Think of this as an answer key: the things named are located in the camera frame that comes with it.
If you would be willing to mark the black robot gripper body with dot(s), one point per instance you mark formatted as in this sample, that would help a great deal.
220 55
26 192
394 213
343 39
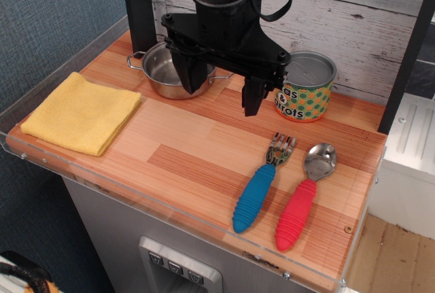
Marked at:
233 40

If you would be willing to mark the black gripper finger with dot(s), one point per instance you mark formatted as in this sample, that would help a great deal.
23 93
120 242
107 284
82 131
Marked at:
187 57
255 90

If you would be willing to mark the yellow cloth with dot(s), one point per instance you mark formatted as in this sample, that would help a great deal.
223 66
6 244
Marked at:
81 116

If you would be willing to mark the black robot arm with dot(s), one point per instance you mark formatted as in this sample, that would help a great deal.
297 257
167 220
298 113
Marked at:
227 34

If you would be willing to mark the small steel pot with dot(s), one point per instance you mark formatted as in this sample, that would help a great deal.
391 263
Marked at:
157 65

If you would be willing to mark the peas and carrots can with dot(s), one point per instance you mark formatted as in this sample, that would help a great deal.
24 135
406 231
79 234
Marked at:
305 95

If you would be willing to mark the grey toy fridge cabinet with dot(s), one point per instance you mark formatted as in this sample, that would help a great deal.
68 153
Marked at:
176 241

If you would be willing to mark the blue handled fork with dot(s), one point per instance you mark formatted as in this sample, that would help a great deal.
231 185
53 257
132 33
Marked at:
253 196

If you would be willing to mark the red handled spoon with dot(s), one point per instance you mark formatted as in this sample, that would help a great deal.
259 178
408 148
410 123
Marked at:
319 163

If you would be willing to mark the black vertical post left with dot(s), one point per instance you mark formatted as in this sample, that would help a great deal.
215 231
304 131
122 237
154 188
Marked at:
141 23

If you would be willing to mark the black vertical post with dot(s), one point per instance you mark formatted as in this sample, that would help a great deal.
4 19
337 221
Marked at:
416 40
141 23

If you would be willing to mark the clear acrylic guard rail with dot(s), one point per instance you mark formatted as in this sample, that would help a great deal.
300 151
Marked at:
207 144

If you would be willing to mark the black vertical post right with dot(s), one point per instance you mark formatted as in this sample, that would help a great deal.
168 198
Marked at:
416 40

